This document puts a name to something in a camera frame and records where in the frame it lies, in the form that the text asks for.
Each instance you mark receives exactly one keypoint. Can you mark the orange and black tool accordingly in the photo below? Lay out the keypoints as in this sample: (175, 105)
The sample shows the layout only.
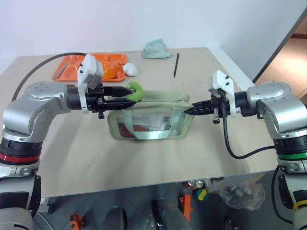
(185, 206)

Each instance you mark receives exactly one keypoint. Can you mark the black caster wheel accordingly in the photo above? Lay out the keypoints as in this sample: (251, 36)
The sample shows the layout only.
(51, 208)

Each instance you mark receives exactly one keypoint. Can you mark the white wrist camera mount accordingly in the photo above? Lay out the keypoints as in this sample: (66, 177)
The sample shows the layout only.
(88, 64)
(225, 82)

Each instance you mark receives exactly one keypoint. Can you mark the orange plastic bowl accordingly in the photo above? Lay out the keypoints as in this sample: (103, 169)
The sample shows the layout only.
(109, 73)

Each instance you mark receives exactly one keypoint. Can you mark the silver drink can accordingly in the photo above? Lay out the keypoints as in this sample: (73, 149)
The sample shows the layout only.
(199, 184)

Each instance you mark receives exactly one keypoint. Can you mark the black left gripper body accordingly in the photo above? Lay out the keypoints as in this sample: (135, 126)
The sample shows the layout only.
(94, 99)

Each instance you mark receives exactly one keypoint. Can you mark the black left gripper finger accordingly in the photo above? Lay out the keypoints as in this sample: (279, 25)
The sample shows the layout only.
(122, 91)
(123, 104)

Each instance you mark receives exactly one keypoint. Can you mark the black thin stick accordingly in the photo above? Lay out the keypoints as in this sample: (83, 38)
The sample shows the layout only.
(176, 64)

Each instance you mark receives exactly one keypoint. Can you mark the large dark rounded shape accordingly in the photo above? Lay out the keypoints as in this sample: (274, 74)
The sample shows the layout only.
(169, 214)

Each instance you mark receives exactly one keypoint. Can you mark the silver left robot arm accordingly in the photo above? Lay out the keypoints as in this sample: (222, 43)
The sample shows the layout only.
(24, 107)

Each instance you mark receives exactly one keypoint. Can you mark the metal tongs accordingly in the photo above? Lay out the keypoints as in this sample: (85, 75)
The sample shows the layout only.
(60, 72)

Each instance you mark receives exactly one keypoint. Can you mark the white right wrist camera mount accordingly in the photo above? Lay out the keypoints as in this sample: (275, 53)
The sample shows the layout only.
(225, 82)

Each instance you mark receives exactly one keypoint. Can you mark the red drink can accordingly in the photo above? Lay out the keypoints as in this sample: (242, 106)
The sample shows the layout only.
(191, 183)

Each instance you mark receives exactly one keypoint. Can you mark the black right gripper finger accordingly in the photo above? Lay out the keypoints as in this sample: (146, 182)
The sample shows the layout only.
(204, 104)
(199, 111)

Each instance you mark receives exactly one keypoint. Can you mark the green transparent zip pouch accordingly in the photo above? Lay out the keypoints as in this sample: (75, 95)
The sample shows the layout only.
(156, 100)

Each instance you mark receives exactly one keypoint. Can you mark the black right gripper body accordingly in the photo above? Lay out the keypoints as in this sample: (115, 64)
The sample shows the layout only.
(219, 107)

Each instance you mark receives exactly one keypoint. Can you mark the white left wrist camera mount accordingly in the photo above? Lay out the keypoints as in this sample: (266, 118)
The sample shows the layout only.
(88, 64)

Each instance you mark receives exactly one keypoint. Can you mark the light green cloth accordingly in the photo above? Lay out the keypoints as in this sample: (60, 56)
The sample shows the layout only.
(154, 50)

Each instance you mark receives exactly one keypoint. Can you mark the orange compartment tray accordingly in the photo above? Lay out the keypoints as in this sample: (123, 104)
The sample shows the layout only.
(69, 69)

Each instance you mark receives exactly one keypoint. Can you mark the small orange black clamp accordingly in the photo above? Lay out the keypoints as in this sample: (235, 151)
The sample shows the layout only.
(76, 221)

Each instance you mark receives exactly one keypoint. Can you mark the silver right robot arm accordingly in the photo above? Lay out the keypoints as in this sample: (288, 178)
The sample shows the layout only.
(275, 100)

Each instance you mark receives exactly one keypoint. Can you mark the clear plastic bag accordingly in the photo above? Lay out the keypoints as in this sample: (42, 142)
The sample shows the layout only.
(239, 195)

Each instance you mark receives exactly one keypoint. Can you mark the green and yellow round lid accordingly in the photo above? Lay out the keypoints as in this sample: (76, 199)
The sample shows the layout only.
(201, 194)

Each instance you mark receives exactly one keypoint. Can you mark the white crumpled plush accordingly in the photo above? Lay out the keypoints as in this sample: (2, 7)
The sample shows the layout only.
(130, 69)

